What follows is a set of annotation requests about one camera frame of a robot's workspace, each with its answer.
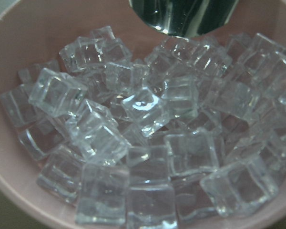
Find stainless steel ice scoop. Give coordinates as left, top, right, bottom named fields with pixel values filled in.
left=129, top=0, right=239, bottom=38

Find pile of clear ice cubes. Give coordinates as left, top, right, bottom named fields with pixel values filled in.
left=0, top=26, right=286, bottom=229

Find pink bowl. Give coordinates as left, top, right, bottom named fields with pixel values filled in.
left=0, top=0, right=286, bottom=229

